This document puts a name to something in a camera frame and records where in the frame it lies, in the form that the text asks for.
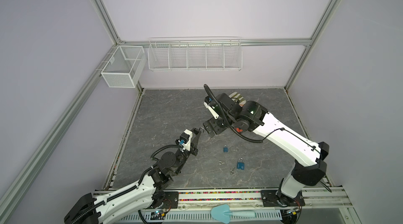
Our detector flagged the large blue padlock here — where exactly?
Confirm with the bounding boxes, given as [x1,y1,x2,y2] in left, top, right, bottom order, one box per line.
[236,158,245,170]

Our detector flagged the white wire shelf basket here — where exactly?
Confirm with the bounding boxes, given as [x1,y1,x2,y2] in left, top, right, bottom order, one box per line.
[148,37,243,71]

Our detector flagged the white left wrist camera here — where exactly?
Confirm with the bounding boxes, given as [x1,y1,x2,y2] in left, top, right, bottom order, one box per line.
[178,129,193,152]

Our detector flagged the white mesh box basket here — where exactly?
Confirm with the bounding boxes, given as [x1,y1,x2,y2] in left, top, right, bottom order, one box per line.
[101,45,147,88]

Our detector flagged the teal trowel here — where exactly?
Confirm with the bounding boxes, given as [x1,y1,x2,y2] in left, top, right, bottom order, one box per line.
[211,204,256,224]

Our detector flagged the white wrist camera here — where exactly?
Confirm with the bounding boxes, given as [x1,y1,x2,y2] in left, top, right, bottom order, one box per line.
[204,96,219,119]
[178,129,193,152]

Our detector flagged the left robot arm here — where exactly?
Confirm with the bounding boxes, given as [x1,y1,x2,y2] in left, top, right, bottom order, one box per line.
[64,128,203,224]

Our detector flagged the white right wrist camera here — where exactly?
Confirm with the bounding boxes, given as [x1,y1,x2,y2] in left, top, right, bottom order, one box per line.
[204,96,219,119]

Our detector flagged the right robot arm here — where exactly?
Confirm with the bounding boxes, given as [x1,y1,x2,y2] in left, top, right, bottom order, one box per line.
[203,84,330,207]

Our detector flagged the cream work glove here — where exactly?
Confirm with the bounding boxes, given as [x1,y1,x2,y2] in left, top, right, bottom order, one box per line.
[229,92,246,107]

